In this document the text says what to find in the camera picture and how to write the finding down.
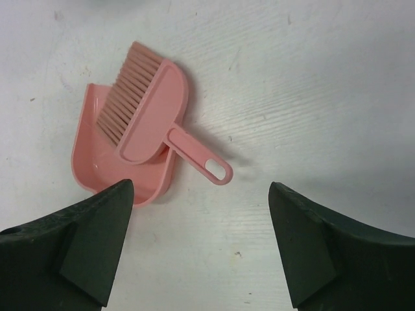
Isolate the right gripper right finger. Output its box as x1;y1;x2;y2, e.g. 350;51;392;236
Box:
268;182;414;310

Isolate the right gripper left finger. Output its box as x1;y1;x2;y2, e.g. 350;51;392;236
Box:
1;179;134;310

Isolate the pink dustpan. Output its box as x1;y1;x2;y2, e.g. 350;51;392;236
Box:
71;84;176;207

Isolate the pink hand brush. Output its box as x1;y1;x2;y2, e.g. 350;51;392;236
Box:
96;41;233;185

